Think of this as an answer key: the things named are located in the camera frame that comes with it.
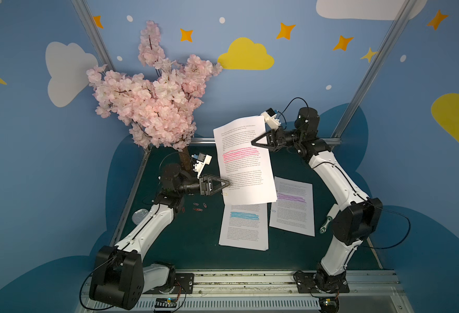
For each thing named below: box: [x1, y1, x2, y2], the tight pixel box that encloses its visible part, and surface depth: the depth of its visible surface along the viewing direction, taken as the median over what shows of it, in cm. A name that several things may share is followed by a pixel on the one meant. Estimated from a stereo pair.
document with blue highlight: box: [218, 202, 269, 252], surface depth 92 cm
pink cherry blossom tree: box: [86, 20, 223, 171], surface depth 67 cm
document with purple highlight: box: [269, 176, 316, 237], surface depth 98 cm
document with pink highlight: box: [213, 115, 278, 207], surface depth 66 cm
